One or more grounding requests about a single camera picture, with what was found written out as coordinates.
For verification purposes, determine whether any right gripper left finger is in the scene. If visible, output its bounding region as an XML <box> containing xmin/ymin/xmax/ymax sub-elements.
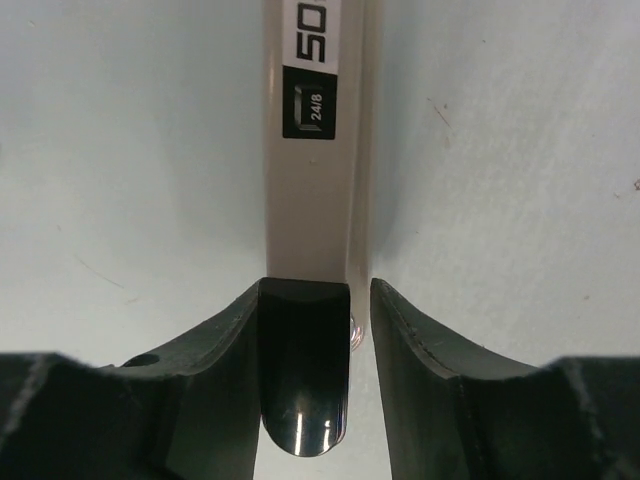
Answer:
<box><xmin>1</xmin><ymin>287</ymin><xmax>260</xmax><ymax>479</ymax></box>

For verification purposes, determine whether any beige black stapler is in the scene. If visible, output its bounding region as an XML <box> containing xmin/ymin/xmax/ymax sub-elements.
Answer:
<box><xmin>257</xmin><ymin>1</ymin><xmax>381</xmax><ymax>458</ymax></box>

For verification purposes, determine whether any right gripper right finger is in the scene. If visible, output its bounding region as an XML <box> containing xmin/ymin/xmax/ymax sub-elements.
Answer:
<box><xmin>370</xmin><ymin>279</ymin><xmax>639</xmax><ymax>479</ymax></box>

